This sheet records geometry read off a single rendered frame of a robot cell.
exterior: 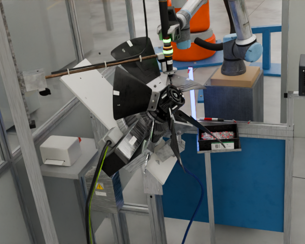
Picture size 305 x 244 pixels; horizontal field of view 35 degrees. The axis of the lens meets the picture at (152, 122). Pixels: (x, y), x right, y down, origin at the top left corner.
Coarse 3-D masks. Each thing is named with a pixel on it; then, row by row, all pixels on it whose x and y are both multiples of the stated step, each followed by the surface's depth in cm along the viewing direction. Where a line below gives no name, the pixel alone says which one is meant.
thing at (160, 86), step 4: (152, 80) 226; (156, 80) 226; (160, 80) 226; (148, 84) 226; (152, 84) 226; (156, 84) 226; (160, 84) 226; (164, 84) 226; (152, 88) 226; (156, 88) 226; (160, 88) 226
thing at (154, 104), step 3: (153, 93) 216; (156, 93) 218; (159, 93) 219; (153, 96) 217; (156, 96) 218; (150, 99) 216; (153, 99) 217; (156, 99) 219; (150, 102) 216; (156, 102) 219; (150, 105) 217; (153, 105) 219; (156, 105) 220; (147, 108) 216; (150, 108) 218; (153, 108) 219
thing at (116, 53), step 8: (128, 40) 230; (136, 40) 231; (144, 40) 232; (120, 48) 227; (128, 48) 228; (136, 48) 229; (152, 48) 232; (112, 56) 225; (120, 56) 226; (128, 56) 227; (144, 56) 228; (128, 64) 226; (136, 64) 227; (144, 64) 227; (152, 64) 228; (128, 72) 226; (136, 72) 226; (144, 72) 226; (152, 72) 226; (144, 80) 225
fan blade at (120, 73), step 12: (120, 72) 201; (120, 84) 201; (132, 84) 206; (144, 84) 211; (120, 96) 201; (132, 96) 206; (144, 96) 212; (120, 108) 201; (132, 108) 208; (144, 108) 214
